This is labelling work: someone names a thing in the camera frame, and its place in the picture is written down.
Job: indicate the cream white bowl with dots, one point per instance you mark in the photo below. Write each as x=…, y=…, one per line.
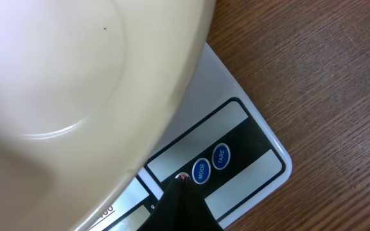
x=87, y=88

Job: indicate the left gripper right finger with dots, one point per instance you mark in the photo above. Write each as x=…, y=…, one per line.
x=194, y=212

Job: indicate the white digital kitchen scale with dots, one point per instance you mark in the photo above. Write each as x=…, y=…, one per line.
x=218, y=138

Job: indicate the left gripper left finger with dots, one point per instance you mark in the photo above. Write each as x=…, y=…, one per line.
x=165, y=216

